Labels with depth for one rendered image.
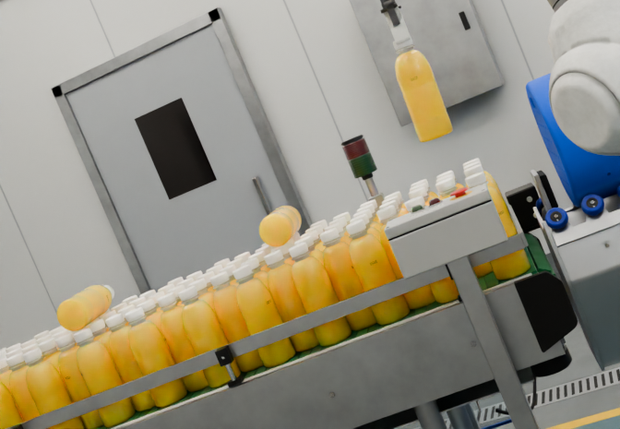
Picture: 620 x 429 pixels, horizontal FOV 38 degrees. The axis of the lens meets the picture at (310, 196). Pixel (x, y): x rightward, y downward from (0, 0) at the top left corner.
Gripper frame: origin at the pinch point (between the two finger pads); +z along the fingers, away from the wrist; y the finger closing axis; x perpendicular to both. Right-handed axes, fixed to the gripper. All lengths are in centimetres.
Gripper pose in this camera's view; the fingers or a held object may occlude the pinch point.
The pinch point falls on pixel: (398, 27)
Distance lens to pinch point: 186.3
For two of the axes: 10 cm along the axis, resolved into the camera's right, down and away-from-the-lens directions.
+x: -9.1, 3.6, 1.9
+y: 1.5, -1.4, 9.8
